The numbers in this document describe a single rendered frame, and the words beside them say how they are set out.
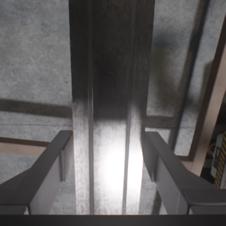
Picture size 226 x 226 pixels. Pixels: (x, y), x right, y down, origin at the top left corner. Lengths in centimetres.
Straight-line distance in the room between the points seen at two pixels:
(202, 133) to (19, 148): 89
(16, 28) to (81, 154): 107
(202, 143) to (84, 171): 80
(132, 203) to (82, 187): 5
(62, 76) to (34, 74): 17
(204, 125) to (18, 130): 110
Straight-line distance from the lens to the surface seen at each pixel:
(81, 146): 16
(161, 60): 108
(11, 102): 122
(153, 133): 16
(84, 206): 20
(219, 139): 107
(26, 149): 91
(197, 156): 95
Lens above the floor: 103
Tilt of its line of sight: 75 degrees down
